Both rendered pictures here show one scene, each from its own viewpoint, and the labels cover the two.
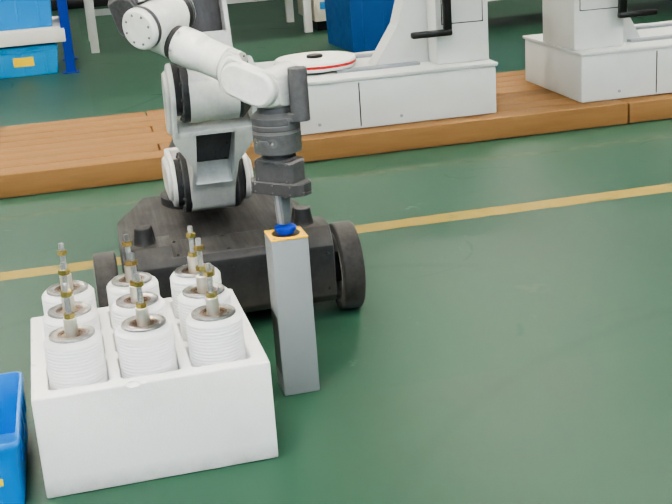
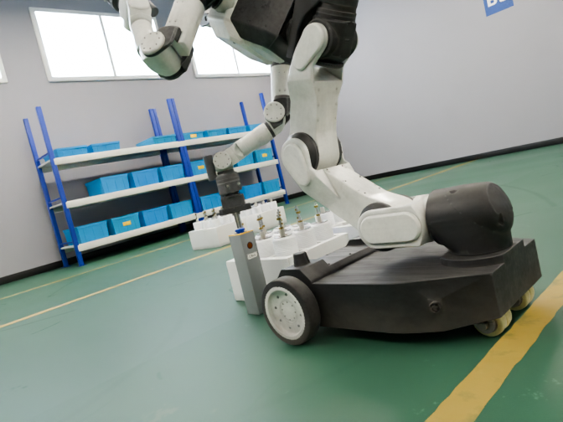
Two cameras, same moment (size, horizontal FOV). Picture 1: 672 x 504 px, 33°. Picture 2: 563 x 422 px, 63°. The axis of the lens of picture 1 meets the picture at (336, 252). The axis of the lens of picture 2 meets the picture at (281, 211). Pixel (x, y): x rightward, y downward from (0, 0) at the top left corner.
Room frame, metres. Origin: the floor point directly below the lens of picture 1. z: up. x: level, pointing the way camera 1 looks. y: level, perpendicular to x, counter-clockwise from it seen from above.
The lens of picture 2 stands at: (3.63, -0.67, 0.49)
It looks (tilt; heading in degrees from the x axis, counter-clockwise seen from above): 4 degrees down; 149
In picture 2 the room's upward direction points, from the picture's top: 14 degrees counter-clockwise
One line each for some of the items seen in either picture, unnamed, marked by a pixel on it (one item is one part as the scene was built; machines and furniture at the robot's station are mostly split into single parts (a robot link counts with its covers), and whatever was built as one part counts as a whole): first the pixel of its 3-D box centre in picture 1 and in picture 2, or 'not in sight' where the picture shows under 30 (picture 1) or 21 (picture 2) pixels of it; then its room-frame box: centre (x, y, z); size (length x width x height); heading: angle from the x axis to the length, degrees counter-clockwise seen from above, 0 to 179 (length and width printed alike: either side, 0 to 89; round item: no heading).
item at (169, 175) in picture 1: (207, 174); (405, 220); (2.69, 0.30, 0.28); 0.21 x 0.20 x 0.13; 12
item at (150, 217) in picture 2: not in sight; (147, 217); (-2.84, 1.11, 0.36); 0.50 x 0.38 x 0.21; 13
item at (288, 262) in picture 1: (292, 312); (250, 272); (2.06, 0.09, 0.16); 0.07 x 0.07 x 0.31; 13
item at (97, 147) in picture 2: not in sight; (99, 150); (-2.74, 0.69, 1.38); 0.50 x 0.38 x 0.11; 11
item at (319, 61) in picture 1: (314, 60); not in sight; (4.25, 0.03, 0.30); 0.30 x 0.30 x 0.04
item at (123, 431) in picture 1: (148, 383); (291, 266); (1.92, 0.36, 0.09); 0.39 x 0.39 x 0.18; 13
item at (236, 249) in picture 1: (211, 213); (402, 251); (2.66, 0.29, 0.19); 0.64 x 0.52 x 0.33; 12
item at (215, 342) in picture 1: (218, 362); not in sight; (1.83, 0.21, 0.16); 0.10 x 0.10 x 0.18
